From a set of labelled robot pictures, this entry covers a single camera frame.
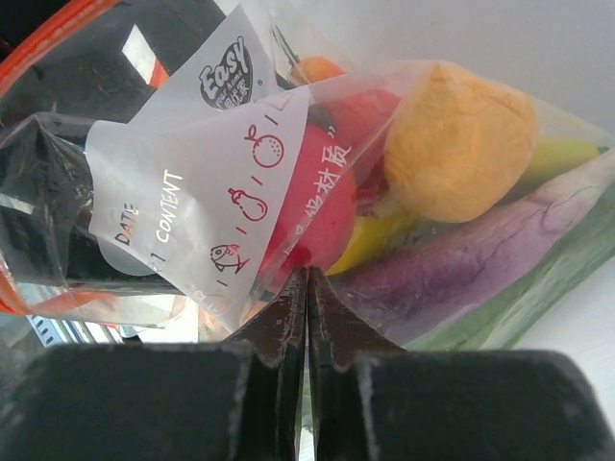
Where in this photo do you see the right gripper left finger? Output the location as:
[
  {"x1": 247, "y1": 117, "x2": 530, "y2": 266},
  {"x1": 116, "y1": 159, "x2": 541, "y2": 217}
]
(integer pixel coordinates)
[{"x1": 1, "y1": 269, "x2": 308, "y2": 460}]

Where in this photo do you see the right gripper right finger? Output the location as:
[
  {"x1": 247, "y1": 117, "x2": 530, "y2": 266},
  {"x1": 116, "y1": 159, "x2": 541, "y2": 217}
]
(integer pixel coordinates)
[{"x1": 307, "y1": 269, "x2": 614, "y2": 460}]

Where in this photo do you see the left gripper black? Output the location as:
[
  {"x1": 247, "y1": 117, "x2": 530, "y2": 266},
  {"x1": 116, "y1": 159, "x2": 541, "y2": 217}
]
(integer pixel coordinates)
[{"x1": 1, "y1": 1, "x2": 224, "y2": 293}]

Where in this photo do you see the purple fake eggplant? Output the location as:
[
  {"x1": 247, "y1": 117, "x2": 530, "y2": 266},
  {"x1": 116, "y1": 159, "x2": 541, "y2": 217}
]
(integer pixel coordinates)
[{"x1": 330, "y1": 151, "x2": 614, "y2": 345}]

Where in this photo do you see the clear zip top bag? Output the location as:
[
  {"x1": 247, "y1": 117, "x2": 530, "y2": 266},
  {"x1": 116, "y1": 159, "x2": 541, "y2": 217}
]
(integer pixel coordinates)
[{"x1": 1, "y1": 1, "x2": 614, "y2": 349}]

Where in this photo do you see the orange fake peach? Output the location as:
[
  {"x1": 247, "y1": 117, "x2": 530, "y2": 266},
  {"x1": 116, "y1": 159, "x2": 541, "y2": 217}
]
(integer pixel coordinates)
[{"x1": 290, "y1": 56, "x2": 345, "y2": 85}]

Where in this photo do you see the red fake apple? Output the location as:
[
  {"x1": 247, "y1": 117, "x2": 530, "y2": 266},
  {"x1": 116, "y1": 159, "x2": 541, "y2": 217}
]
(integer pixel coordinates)
[{"x1": 258, "y1": 89, "x2": 400, "y2": 279}]

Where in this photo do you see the orange fake fruit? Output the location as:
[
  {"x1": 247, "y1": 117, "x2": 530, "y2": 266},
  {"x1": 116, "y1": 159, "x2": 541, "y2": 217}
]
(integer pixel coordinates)
[{"x1": 383, "y1": 61, "x2": 539, "y2": 223}]

